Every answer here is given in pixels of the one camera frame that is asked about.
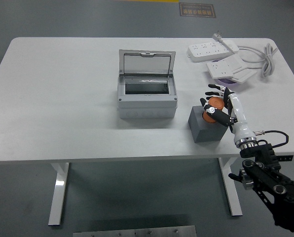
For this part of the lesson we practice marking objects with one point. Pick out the grey electrical enclosure box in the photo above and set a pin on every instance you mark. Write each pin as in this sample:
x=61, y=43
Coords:
x=147, y=106

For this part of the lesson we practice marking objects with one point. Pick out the short white power strip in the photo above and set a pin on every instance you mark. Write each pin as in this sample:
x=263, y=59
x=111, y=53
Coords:
x=223, y=66

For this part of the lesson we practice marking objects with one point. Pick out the orange cylindrical battery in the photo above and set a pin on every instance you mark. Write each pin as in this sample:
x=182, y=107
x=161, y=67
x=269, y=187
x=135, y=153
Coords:
x=214, y=102

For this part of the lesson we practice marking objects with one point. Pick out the long white power strip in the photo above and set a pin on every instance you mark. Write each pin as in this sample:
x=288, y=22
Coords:
x=206, y=50

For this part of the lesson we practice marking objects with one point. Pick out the white table leg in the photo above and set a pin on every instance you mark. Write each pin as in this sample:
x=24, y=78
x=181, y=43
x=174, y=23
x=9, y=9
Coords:
x=58, y=192
x=233, y=192

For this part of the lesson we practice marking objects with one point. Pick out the flat white socket plates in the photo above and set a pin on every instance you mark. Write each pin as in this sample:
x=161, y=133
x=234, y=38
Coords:
x=245, y=74

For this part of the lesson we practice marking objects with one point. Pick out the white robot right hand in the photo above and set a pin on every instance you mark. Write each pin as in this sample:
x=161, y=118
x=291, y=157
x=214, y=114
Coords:
x=238, y=111

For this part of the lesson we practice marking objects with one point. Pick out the transparent hinged box lid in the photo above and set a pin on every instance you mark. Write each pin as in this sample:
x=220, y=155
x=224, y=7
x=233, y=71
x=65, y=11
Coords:
x=145, y=63

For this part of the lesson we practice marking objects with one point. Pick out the white power plug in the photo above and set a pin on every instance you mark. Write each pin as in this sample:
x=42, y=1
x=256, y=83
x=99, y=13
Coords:
x=218, y=36

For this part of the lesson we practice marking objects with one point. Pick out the grey block with round hole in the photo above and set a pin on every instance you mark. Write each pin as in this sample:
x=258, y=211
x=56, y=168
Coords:
x=206, y=133

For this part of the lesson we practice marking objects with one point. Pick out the purple round disc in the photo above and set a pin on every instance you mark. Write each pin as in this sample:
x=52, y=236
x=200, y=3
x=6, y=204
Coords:
x=226, y=82

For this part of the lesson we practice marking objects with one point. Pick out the brown floor sign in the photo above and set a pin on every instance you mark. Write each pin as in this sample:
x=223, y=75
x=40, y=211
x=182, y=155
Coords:
x=197, y=10

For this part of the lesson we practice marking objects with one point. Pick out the grey metal plate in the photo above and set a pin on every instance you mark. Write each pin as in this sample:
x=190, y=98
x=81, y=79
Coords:
x=137, y=232

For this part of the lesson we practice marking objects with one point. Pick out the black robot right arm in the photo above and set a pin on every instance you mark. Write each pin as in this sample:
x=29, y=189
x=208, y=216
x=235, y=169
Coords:
x=260, y=170

